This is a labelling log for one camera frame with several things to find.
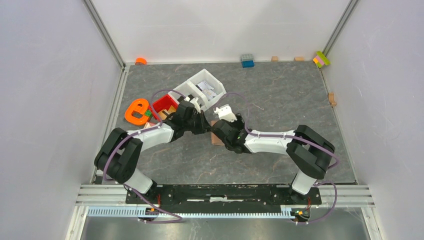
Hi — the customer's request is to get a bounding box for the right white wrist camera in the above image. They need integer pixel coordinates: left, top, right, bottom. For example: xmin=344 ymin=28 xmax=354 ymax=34
xmin=213 ymin=104 xmax=237 ymax=123

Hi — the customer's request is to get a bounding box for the white far plastic bin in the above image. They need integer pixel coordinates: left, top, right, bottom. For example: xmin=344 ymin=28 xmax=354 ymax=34
xmin=185 ymin=69 xmax=227 ymax=110

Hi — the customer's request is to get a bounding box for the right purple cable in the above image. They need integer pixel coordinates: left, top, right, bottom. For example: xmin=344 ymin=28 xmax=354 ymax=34
xmin=215 ymin=92 xmax=340 ymax=225

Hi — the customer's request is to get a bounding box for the tan leather card holder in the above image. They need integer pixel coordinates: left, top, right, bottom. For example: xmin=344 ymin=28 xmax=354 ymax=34
xmin=210 ymin=120 xmax=225 ymax=146

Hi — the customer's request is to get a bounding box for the blue grey toy block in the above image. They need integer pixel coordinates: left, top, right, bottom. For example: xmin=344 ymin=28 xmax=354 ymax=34
xmin=240 ymin=53 xmax=255 ymax=68

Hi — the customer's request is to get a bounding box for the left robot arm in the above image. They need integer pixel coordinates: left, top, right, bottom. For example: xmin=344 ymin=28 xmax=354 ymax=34
xmin=94 ymin=101 xmax=211 ymax=204

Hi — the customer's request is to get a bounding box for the small green block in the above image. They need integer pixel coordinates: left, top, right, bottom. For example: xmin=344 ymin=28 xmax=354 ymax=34
xmin=143 ymin=110 xmax=152 ymax=118

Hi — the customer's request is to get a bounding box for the tan item in red bin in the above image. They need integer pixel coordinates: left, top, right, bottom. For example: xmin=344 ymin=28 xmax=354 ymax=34
xmin=158 ymin=105 xmax=176 ymax=121

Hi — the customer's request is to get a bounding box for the purple cable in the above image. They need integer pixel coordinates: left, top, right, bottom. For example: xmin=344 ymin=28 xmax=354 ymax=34
xmin=215 ymin=92 xmax=340 ymax=225
xmin=101 ymin=89 xmax=188 ymax=224

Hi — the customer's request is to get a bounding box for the orange tape dispenser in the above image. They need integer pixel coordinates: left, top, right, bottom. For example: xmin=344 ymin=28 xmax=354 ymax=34
xmin=124 ymin=98 xmax=151 ymax=126

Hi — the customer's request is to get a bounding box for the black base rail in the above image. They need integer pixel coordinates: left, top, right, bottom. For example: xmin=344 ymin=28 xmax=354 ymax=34
xmin=144 ymin=184 xmax=322 ymax=214

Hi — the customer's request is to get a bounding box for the white middle plastic bin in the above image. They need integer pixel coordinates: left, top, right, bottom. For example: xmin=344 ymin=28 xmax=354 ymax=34
xmin=168 ymin=80 xmax=212 ymax=111

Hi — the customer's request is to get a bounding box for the green pink toy block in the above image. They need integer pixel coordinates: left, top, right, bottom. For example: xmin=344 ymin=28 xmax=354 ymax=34
xmin=312 ymin=51 xmax=331 ymax=69

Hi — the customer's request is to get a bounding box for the curved wooden piece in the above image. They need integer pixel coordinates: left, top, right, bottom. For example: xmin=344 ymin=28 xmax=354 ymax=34
xmin=327 ymin=92 xmax=337 ymax=107

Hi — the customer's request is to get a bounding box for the flat tan wooden block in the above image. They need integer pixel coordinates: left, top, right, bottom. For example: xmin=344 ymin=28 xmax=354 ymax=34
xmin=293 ymin=56 xmax=305 ymax=62

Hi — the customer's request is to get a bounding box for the light blue cable comb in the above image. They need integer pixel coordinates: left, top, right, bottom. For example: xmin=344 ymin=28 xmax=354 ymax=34
xmin=87 ymin=206 xmax=300 ymax=220

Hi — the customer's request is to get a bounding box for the white plastic bin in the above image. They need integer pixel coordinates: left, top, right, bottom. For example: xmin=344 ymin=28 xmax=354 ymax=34
xmin=185 ymin=69 xmax=227 ymax=110
xmin=168 ymin=80 xmax=212 ymax=111

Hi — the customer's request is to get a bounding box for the orange round cap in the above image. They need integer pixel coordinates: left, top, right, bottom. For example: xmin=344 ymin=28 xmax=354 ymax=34
xmin=134 ymin=57 xmax=147 ymax=65

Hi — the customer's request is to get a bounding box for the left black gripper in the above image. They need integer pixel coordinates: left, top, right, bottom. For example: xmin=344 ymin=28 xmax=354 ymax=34
xmin=183 ymin=110 xmax=211 ymax=135

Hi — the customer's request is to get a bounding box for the red plastic bin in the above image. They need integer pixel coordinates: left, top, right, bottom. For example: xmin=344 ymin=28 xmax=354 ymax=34
xmin=148 ymin=94 xmax=178 ymax=121

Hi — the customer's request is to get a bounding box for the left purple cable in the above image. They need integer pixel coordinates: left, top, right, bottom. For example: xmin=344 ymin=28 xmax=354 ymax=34
xmin=101 ymin=89 xmax=188 ymax=224

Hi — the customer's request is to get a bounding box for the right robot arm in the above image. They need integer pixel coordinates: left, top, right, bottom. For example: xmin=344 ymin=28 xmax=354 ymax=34
xmin=211 ymin=115 xmax=336 ymax=204

